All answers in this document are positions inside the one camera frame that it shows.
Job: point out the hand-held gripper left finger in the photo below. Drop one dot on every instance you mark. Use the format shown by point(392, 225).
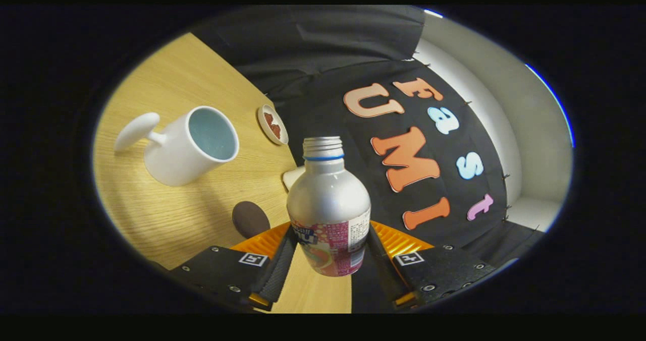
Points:
point(277, 275)

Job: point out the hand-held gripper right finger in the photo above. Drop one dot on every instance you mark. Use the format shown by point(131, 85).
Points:
point(384, 268)

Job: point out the dark brown coaster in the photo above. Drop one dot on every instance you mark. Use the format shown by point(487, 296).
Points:
point(251, 220)

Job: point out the silver juice bottle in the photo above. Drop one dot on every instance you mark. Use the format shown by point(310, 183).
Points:
point(328, 200)

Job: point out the white cup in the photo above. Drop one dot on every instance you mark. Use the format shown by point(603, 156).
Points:
point(171, 159)

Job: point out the white toaster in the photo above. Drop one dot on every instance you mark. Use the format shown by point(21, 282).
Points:
point(292, 178)

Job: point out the wooden table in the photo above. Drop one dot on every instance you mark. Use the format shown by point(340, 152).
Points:
point(166, 220)

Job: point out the white plate with red food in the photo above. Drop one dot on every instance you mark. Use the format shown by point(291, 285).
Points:
point(272, 125)

